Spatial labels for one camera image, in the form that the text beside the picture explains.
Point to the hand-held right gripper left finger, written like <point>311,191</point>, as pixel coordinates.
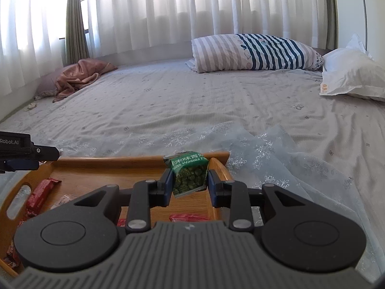
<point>169,185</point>

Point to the sheer snowflake cloth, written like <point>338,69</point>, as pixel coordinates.
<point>270,162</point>

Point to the mauve pillow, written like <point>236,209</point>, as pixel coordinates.
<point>46,85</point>

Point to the striped pillow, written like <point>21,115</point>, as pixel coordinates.
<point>255,52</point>

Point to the pink crumpled cloth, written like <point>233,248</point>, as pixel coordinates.
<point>81,76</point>

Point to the long red snack packet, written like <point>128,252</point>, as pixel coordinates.
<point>40,195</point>

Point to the white pillow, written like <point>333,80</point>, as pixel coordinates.
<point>355,75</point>

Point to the small white trinket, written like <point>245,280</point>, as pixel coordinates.
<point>31,106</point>

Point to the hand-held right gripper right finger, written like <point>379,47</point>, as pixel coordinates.
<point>211,188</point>

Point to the bed with grey sheet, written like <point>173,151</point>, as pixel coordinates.
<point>210,102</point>

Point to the grey-green curtain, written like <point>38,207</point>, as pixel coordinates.
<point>76,21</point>
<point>331,12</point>

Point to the white red snack packet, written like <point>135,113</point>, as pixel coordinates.
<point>60,201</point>

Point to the white sheer curtain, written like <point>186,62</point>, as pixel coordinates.
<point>180,12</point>

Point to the green pea snack packet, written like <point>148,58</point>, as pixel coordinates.
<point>189,177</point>

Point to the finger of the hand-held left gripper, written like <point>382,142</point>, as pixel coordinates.
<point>22,165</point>
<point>45,153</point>

